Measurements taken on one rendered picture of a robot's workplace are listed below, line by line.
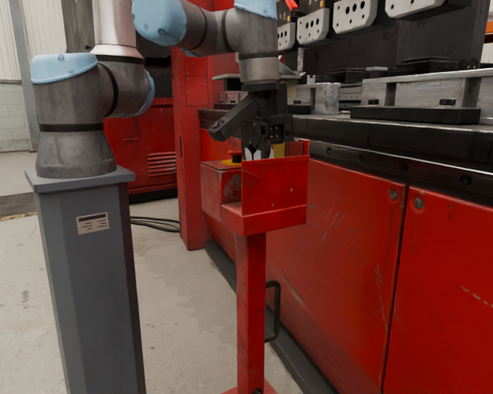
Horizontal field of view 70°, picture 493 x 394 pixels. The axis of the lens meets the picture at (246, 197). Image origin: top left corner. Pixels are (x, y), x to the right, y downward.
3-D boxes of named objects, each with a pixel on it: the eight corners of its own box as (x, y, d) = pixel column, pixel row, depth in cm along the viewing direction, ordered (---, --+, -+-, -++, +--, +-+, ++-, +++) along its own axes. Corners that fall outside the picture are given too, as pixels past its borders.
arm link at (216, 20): (160, 8, 63) (214, -2, 59) (193, 20, 73) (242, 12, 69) (164, 54, 65) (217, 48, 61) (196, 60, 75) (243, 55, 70)
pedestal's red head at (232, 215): (201, 211, 84) (198, 135, 80) (257, 202, 92) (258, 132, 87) (242, 238, 68) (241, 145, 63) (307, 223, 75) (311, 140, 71)
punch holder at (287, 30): (270, 52, 133) (271, 4, 129) (290, 53, 136) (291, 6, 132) (289, 47, 120) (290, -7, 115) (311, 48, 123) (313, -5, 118)
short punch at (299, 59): (284, 78, 132) (284, 51, 130) (289, 78, 133) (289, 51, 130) (296, 77, 123) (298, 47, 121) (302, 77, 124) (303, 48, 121)
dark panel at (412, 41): (300, 104, 220) (304, 27, 209) (304, 104, 221) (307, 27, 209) (469, 105, 119) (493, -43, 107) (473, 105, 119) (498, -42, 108)
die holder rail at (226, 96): (220, 109, 202) (220, 91, 200) (230, 109, 204) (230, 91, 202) (253, 110, 157) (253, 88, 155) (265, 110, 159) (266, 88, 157)
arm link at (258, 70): (251, 58, 61) (230, 62, 68) (253, 85, 62) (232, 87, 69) (286, 56, 64) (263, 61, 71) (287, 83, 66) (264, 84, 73)
